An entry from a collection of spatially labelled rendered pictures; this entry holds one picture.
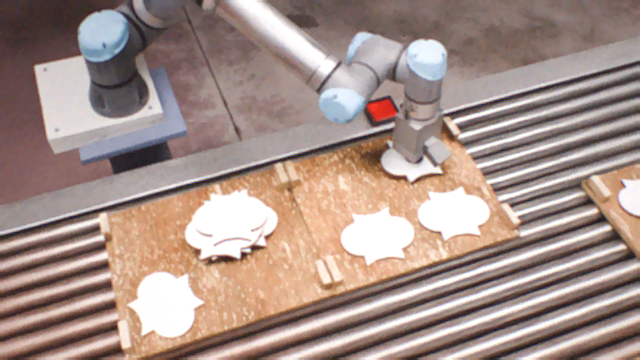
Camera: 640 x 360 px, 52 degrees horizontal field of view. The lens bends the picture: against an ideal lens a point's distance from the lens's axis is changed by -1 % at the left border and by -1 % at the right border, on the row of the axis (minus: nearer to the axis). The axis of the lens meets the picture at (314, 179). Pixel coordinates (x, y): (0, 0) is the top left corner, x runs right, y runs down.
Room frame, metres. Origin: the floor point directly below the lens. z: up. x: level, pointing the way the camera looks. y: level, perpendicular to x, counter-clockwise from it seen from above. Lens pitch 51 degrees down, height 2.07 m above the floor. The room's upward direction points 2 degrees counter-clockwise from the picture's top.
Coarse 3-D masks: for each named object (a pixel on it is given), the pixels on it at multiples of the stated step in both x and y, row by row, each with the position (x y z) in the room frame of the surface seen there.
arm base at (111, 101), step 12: (96, 84) 1.20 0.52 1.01; (120, 84) 1.19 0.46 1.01; (132, 84) 1.21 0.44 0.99; (144, 84) 1.25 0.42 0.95; (96, 96) 1.19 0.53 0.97; (108, 96) 1.18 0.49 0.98; (120, 96) 1.19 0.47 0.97; (132, 96) 1.20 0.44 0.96; (144, 96) 1.22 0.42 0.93; (96, 108) 1.19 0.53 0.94; (108, 108) 1.18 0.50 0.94; (120, 108) 1.18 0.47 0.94; (132, 108) 1.19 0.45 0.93
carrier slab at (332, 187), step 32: (320, 160) 0.98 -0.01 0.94; (352, 160) 0.98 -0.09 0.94; (448, 160) 0.97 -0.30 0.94; (320, 192) 0.89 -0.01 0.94; (352, 192) 0.89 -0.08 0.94; (384, 192) 0.88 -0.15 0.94; (416, 192) 0.88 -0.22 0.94; (448, 192) 0.88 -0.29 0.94; (480, 192) 0.87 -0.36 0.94; (320, 224) 0.81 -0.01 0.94; (416, 224) 0.80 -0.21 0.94; (320, 256) 0.73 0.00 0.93; (352, 256) 0.72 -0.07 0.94; (416, 256) 0.72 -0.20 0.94; (448, 256) 0.71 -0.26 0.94; (352, 288) 0.65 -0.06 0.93
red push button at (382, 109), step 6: (378, 102) 1.17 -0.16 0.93; (384, 102) 1.17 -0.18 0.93; (390, 102) 1.17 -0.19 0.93; (372, 108) 1.15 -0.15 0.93; (378, 108) 1.15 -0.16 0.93; (384, 108) 1.15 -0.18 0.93; (390, 108) 1.15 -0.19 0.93; (372, 114) 1.13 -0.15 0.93; (378, 114) 1.13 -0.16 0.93; (384, 114) 1.13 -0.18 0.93; (390, 114) 1.13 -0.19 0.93
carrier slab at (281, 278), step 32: (192, 192) 0.91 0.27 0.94; (224, 192) 0.90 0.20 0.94; (256, 192) 0.90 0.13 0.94; (288, 192) 0.90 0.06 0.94; (128, 224) 0.83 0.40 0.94; (160, 224) 0.82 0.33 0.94; (288, 224) 0.81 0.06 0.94; (128, 256) 0.75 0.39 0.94; (160, 256) 0.74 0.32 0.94; (192, 256) 0.74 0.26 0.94; (256, 256) 0.73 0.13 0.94; (288, 256) 0.73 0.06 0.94; (128, 288) 0.67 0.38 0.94; (192, 288) 0.66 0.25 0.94; (224, 288) 0.66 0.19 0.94; (256, 288) 0.66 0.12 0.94; (288, 288) 0.66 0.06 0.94; (320, 288) 0.65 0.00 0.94; (128, 320) 0.60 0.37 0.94; (224, 320) 0.59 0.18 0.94; (256, 320) 0.59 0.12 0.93; (160, 352) 0.54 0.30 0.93
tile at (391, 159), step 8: (392, 152) 0.98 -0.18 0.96; (384, 160) 0.96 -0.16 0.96; (392, 160) 0.96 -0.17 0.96; (400, 160) 0.96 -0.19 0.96; (424, 160) 0.95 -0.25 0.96; (384, 168) 0.94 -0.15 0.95; (392, 168) 0.93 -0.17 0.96; (400, 168) 0.93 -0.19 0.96; (408, 168) 0.93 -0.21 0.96; (416, 168) 0.93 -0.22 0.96; (424, 168) 0.93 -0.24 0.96; (432, 168) 0.93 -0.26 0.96; (400, 176) 0.92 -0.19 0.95; (408, 176) 0.91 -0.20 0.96; (416, 176) 0.91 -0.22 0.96
